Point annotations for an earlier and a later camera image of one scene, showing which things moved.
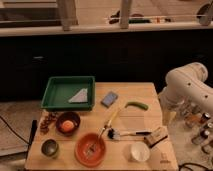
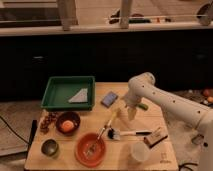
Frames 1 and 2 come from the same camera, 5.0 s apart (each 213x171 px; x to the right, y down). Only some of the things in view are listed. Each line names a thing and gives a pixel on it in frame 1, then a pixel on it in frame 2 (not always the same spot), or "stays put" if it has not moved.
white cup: (140, 151) stays put
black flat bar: (33, 129) stays put
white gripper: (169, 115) → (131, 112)
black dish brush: (115, 134) stays put
